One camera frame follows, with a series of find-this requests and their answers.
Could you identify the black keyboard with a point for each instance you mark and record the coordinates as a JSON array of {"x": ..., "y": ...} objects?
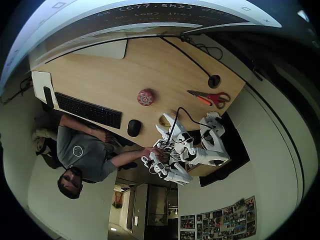
[{"x": 87, "y": 110}]

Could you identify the dark office chair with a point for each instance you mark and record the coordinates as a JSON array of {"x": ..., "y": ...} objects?
[{"x": 51, "y": 160}]

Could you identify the person's right hand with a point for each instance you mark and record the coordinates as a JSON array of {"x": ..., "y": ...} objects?
[{"x": 152, "y": 153}]

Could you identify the white paper sheet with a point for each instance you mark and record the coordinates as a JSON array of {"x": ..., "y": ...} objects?
[{"x": 40, "y": 82}]

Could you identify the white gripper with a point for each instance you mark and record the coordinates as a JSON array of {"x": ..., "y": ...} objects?
[{"x": 167, "y": 127}]

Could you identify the person's left hand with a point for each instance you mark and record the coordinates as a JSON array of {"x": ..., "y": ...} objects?
[{"x": 105, "y": 136}]

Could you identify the white power board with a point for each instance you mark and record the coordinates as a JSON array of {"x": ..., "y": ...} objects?
[{"x": 213, "y": 115}]

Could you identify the small photo sheet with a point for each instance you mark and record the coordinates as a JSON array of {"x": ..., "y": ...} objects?
[
  {"x": 187, "y": 222},
  {"x": 187, "y": 235}
]

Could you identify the red patterned ball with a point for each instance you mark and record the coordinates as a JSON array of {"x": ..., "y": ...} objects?
[{"x": 145, "y": 97}]

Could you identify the large curved monitor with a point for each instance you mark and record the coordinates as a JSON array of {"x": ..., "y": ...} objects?
[{"x": 75, "y": 27}]

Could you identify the white leader arm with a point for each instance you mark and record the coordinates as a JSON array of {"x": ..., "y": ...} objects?
[{"x": 175, "y": 175}]

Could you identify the black phone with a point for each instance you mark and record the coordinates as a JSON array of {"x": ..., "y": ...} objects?
[{"x": 48, "y": 97}]

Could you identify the beige jacket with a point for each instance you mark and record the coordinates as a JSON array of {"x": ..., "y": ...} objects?
[{"x": 40, "y": 137}]

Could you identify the person's right forearm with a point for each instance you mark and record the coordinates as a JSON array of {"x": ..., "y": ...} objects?
[{"x": 127, "y": 157}]

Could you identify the orange pen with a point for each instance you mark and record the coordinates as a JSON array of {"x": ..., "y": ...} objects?
[{"x": 205, "y": 100}]

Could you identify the black side cabinet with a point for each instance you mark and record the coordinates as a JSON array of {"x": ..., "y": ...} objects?
[{"x": 237, "y": 155}]

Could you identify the person's left forearm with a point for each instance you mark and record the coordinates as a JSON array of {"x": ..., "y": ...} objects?
[{"x": 80, "y": 126}]

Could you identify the large photo collage poster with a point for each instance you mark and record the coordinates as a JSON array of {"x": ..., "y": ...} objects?
[{"x": 227, "y": 220}]

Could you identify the black computer mouse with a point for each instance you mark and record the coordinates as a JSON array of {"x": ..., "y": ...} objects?
[{"x": 134, "y": 128}]

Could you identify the man in grey t-shirt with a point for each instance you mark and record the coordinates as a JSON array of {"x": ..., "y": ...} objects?
[{"x": 80, "y": 152}]

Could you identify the beige tape roll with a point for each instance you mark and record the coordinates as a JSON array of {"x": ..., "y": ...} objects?
[{"x": 162, "y": 122}]

